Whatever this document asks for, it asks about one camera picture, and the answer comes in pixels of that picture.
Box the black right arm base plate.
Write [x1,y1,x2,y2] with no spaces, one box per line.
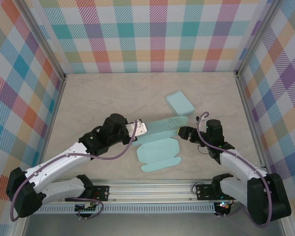
[195,183,223,201]

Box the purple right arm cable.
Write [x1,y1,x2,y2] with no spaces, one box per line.
[197,112,273,226]

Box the slotted grey cable duct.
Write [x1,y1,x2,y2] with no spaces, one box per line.
[29,203,216,214]

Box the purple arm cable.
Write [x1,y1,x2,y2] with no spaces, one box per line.
[197,112,273,226]
[9,118,142,222]

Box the aluminium mounting rail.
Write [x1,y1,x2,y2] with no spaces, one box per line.
[16,178,250,204]

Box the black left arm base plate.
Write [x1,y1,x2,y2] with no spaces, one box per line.
[88,184,111,203]

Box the light blue paper box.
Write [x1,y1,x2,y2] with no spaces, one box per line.
[136,116,189,173]
[165,90,195,117]

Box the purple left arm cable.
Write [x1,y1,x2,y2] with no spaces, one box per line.
[9,118,142,222]

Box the grey metal panel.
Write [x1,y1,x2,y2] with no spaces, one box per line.
[22,212,286,236]

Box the aluminium frame post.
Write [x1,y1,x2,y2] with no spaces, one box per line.
[235,0,283,78]
[19,0,67,83]

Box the small black circuit board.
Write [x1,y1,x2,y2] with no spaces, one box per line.
[75,203,99,213]

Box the aluminium side rail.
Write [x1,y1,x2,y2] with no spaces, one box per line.
[33,73,67,185]
[235,72,271,182]

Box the small circuit board with light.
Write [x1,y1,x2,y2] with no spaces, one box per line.
[215,201,231,211]

